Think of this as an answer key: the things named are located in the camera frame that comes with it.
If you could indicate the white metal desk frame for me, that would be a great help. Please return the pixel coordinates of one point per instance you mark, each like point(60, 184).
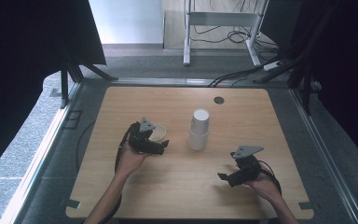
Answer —
point(220, 19)

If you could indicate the person's left hand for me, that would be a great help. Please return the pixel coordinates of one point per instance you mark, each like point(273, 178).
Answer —
point(130, 160)

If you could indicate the dark floor socket cover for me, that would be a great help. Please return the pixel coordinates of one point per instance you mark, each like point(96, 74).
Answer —
point(73, 119)

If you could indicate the black metal stand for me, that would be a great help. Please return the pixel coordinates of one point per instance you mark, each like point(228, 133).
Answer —
point(306, 81)
point(74, 73)

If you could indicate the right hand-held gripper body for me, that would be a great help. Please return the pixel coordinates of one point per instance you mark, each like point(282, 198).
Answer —
point(245, 169)

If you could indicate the white power strip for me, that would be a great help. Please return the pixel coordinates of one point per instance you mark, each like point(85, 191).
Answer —
point(272, 65)

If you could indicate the black curtain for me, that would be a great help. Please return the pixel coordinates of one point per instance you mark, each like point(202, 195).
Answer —
point(348, 77)
point(28, 62)

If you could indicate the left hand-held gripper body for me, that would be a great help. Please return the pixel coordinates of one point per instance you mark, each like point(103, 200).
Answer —
point(141, 141)

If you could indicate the person's right hand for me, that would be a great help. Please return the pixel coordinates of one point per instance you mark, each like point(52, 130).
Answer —
point(265, 186)

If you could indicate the aluminium frame rail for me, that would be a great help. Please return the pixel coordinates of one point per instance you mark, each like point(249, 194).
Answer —
point(34, 161)
point(326, 155)
point(155, 81)

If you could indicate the round dark table grommet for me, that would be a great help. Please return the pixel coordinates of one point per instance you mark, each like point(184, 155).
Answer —
point(219, 100)

